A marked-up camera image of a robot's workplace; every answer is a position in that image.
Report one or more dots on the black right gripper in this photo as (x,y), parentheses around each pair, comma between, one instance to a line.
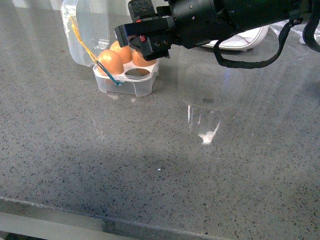
(187,23)

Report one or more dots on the brown egg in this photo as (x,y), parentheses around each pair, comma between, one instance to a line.
(111,61)
(138,60)
(124,53)

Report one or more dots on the clear plastic egg box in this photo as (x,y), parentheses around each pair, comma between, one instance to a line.
(86,26)

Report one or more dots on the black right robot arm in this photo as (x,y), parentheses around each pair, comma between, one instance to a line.
(250,14)

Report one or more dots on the white soy milk maker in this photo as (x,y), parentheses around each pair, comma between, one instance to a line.
(245,40)

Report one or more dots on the clear plastic bag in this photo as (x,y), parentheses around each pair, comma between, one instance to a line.
(296,30)

